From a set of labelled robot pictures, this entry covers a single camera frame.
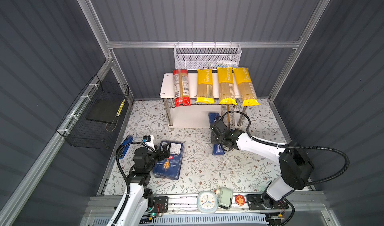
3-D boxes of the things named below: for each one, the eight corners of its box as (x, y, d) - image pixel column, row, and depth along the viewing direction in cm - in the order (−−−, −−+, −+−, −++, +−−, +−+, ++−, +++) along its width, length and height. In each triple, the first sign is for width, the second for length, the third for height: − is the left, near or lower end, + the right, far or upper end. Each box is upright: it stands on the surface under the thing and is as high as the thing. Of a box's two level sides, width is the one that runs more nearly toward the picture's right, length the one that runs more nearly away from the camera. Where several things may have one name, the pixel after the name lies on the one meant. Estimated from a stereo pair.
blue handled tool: (118, 158, 92) (115, 156, 89) (128, 138, 101) (127, 135, 98) (123, 159, 91) (121, 157, 89) (133, 138, 100) (131, 136, 98)
